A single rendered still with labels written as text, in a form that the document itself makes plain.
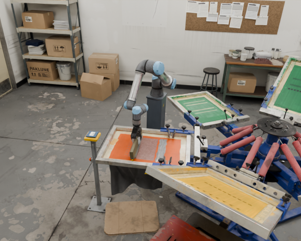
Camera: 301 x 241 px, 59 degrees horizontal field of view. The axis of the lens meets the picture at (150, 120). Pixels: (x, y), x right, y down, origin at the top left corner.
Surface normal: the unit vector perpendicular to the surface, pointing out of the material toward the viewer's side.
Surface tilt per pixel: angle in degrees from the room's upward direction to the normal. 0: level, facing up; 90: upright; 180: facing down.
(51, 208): 0
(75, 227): 0
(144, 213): 0
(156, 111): 90
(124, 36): 90
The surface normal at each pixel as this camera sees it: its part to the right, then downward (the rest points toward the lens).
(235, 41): -0.15, 0.48
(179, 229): 0.02, -0.87
